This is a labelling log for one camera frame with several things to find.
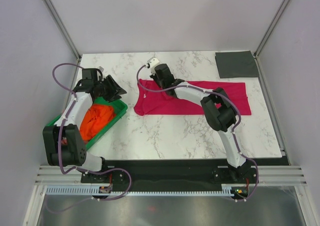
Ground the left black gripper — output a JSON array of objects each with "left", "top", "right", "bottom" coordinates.
[{"left": 94, "top": 75, "right": 127, "bottom": 104}]

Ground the magenta t-shirt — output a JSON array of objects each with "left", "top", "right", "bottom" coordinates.
[{"left": 133, "top": 78, "right": 252, "bottom": 116}]

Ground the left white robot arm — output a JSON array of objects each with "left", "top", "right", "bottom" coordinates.
[{"left": 42, "top": 68, "right": 127, "bottom": 182}]

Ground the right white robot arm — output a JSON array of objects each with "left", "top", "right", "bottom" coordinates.
[{"left": 146, "top": 62, "right": 248, "bottom": 183}]

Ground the green plastic tray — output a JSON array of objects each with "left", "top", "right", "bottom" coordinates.
[{"left": 42, "top": 93, "right": 128, "bottom": 156}]

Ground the orange t-shirt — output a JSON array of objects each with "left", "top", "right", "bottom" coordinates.
[{"left": 79, "top": 104, "right": 116, "bottom": 142}]

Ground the dark grey folded cloth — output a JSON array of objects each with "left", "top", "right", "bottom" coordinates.
[{"left": 215, "top": 51, "right": 259, "bottom": 79}]

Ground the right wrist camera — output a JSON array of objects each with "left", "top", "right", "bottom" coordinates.
[{"left": 146, "top": 57, "right": 161, "bottom": 69}]

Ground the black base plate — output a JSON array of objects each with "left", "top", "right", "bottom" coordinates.
[{"left": 81, "top": 159, "right": 258, "bottom": 191}]

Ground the aluminium rail profile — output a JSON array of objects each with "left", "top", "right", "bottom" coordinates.
[{"left": 35, "top": 166, "right": 82, "bottom": 185}]

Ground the left aluminium frame post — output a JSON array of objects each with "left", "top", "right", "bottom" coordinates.
[{"left": 43, "top": 0, "right": 82, "bottom": 62}]

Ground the aluminium frame post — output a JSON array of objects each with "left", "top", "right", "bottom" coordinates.
[
  {"left": 253, "top": 0, "right": 292, "bottom": 59},
  {"left": 43, "top": 0, "right": 82, "bottom": 62}
]

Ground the white slotted cable duct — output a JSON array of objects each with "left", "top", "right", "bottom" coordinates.
[{"left": 45, "top": 185, "right": 235, "bottom": 196}]

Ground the right aluminium frame post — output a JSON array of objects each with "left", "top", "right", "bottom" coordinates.
[{"left": 253, "top": 0, "right": 292, "bottom": 59}]

